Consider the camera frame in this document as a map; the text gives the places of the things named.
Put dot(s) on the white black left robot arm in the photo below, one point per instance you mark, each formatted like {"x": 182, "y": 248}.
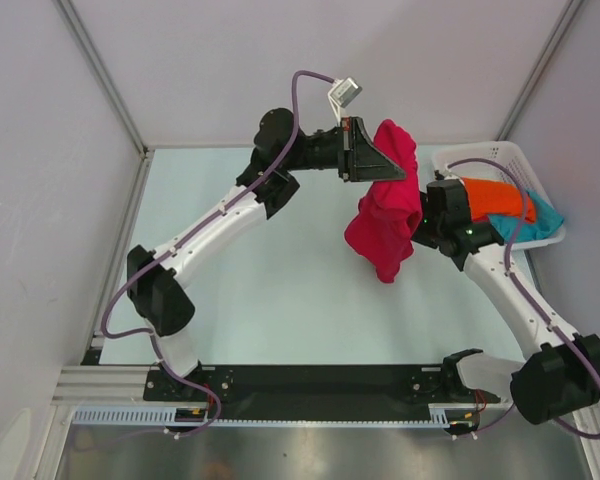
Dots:
{"x": 159, "y": 277}

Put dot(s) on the red t-shirt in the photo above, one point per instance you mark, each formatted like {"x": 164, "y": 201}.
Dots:
{"x": 390, "y": 212}

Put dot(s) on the white plastic laundry basket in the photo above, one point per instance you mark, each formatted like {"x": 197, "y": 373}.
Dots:
{"x": 509, "y": 156}

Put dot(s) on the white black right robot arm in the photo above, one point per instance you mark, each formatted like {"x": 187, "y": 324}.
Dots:
{"x": 560, "y": 370}

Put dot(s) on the white slotted cable duct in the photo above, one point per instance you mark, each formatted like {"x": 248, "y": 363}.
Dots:
{"x": 430, "y": 417}

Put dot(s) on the aluminium frame rail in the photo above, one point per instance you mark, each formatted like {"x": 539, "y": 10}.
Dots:
{"x": 101, "y": 385}

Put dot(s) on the orange t-shirt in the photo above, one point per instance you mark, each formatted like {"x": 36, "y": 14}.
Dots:
{"x": 487, "y": 197}

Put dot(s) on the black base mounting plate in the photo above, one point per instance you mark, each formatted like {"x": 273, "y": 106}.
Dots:
{"x": 332, "y": 391}

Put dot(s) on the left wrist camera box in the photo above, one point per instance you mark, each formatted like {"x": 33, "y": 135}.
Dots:
{"x": 344, "y": 91}

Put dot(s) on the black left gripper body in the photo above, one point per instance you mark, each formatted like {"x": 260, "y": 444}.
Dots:
{"x": 346, "y": 153}

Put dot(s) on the teal t-shirt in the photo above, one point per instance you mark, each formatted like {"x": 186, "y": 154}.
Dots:
{"x": 548, "y": 222}

